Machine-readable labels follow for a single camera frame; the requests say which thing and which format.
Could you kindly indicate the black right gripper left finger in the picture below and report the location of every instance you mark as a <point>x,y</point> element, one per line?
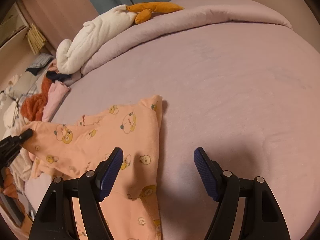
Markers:
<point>55,217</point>

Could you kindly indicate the peach cartoon print garment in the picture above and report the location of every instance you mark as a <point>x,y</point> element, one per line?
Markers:
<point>131,210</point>

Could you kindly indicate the grey plaid pillow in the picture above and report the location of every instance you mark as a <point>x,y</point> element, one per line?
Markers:
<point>40,62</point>

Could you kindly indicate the yellow fringed hanging cloth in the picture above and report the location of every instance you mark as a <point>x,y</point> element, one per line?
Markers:
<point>35,39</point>

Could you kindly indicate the pink folded garment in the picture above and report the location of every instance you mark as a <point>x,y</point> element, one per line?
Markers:
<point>56,94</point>

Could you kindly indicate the rust orange fluffy garment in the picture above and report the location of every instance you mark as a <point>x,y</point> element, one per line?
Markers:
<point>32,108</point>

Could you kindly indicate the white plush goose toy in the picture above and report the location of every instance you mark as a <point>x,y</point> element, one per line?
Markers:
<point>71,55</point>

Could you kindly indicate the pink beige curtain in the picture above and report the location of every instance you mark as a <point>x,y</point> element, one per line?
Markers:
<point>59,19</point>

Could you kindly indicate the dark navy garment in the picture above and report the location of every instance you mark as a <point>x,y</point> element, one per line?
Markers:
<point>54,76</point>

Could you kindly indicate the lilac folded duvet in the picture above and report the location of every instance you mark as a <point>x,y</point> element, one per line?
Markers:
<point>196,13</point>

